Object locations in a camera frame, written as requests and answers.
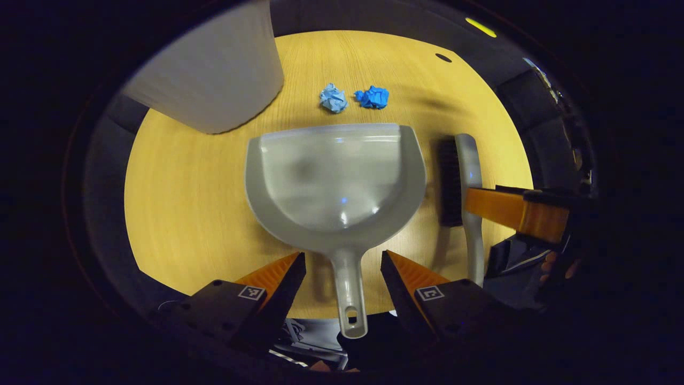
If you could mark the white garbage bin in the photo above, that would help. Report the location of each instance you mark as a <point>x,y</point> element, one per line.
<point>214,69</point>

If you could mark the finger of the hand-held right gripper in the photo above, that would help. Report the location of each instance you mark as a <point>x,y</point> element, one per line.
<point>513,211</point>

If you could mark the small grey broom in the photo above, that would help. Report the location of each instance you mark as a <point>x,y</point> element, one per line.
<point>470,171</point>

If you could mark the grey dustpan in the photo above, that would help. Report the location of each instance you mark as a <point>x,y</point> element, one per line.
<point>336,182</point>

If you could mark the light blue paper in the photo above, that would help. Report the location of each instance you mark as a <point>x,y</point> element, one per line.
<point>334,98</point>

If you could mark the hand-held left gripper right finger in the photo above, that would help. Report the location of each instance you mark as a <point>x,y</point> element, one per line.
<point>401,299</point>

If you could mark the wooden desktop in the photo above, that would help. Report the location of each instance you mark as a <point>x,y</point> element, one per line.
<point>187,214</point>

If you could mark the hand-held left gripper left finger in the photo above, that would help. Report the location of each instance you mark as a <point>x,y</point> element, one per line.
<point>283,299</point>

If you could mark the dark blue paper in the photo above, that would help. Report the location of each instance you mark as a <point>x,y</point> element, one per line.
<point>372,97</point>

